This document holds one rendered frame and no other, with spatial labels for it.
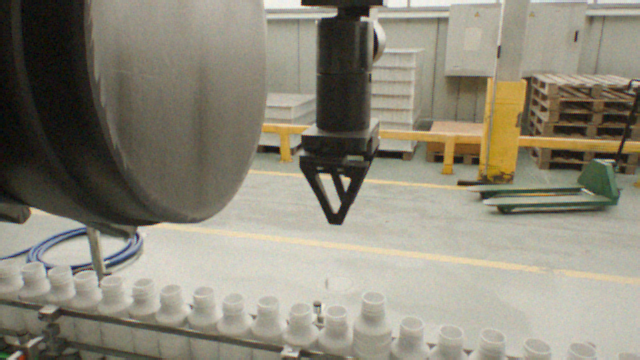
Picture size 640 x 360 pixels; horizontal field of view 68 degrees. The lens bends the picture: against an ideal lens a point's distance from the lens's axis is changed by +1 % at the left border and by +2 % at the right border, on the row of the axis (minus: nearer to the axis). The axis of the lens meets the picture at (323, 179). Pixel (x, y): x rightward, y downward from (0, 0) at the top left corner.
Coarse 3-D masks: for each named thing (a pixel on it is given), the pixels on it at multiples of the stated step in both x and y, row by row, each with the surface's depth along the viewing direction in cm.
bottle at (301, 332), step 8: (296, 304) 76; (304, 304) 76; (288, 312) 75; (296, 312) 77; (304, 312) 77; (288, 320) 75; (296, 320) 74; (304, 320) 74; (312, 320) 75; (288, 328) 76; (296, 328) 74; (304, 328) 74; (312, 328) 75; (288, 336) 75; (296, 336) 74; (304, 336) 74; (312, 336) 75; (296, 344) 74; (304, 344) 74; (312, 344) 74
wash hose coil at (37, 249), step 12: (84, 228) 386; (48, 240) 366; (60, 240) 371; (24, 252) 352; (36, 252) 348; (120, 252) 345; (132, 252) 345; (48, 264) 331; (60, 264) 330; (72, 264) 324; (84, 264) 325; (108, 264) 328
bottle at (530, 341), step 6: (528, 342) 68; (534, 342) 68; (540, 342) 68; (546, 342) 67; (522, 348) 67; (528, 348) 66; (534, 348) 68; (540, 348) 68; (546, 348) 67; (522, 354) 67; (528, 354) 66; (534, 354) 65; (540, 354) 65; (546, 354) 65
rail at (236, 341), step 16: (16, 304) 87; (32, 304) 86; (96, 320) 83; (112, 320) 82; (128, 320) 81; (16, 336) 89; (32, 336) 88; (192, 336) 78; (208, 336) 77; (224, 336) 77; (112, 352) 84; (128, 352) 83; (304, 352) 73
